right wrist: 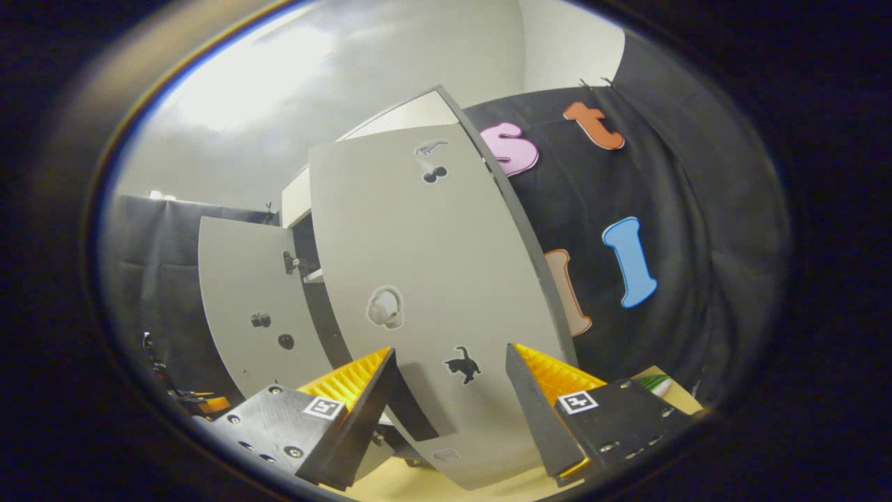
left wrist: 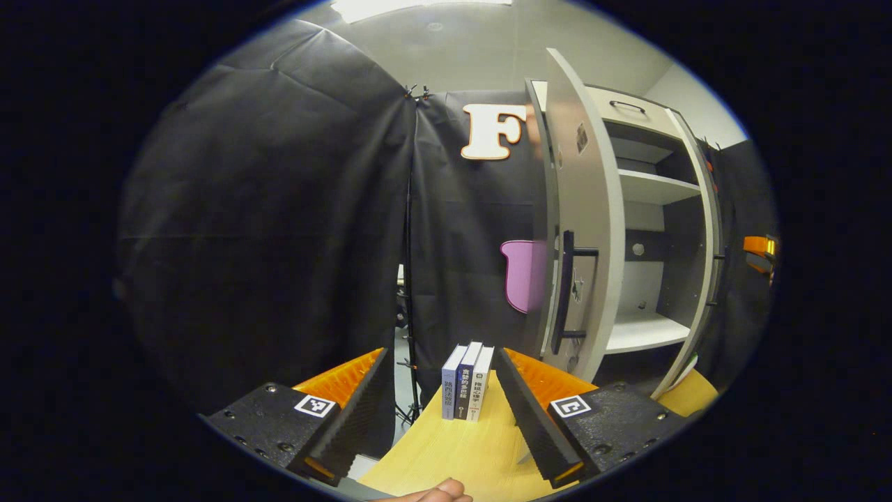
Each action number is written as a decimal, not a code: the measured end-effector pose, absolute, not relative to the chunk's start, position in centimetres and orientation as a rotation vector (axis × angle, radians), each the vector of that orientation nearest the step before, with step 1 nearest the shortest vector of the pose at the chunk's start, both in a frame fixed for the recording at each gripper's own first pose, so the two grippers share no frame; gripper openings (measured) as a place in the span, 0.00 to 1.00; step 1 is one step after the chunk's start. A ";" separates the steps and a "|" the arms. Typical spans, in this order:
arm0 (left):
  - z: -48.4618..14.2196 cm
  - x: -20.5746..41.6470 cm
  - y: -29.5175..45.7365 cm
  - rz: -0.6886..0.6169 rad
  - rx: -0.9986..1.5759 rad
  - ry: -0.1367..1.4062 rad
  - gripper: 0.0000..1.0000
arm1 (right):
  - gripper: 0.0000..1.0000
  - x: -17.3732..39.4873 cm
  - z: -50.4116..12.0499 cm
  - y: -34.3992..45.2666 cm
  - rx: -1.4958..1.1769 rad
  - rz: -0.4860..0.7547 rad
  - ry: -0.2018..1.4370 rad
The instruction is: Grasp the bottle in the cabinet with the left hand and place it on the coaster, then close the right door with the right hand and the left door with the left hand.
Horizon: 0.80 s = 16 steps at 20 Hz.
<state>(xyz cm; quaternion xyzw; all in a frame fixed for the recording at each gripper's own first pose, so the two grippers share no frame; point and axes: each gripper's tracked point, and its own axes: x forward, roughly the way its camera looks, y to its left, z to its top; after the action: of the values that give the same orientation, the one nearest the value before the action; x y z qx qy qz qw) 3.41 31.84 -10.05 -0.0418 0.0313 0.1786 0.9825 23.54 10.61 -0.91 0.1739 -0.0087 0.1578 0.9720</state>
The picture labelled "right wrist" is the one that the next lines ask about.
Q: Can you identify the white cabinet door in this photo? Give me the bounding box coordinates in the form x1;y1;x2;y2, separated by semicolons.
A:
198;216;335;402
309;124;579;491

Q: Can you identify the black backdrop cloth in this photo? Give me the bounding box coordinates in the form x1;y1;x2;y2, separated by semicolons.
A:
101;87;788;412

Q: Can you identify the white cabinet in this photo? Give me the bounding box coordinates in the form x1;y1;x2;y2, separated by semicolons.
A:
281;85;579;466

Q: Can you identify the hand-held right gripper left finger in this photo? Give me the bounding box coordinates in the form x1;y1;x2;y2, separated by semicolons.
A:
192;347;397;490

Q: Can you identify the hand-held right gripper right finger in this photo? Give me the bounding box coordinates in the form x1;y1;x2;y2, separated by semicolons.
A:
504;342;691;487

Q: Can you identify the black tripod stand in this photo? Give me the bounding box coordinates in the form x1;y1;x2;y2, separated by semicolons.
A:
141;331;169;393

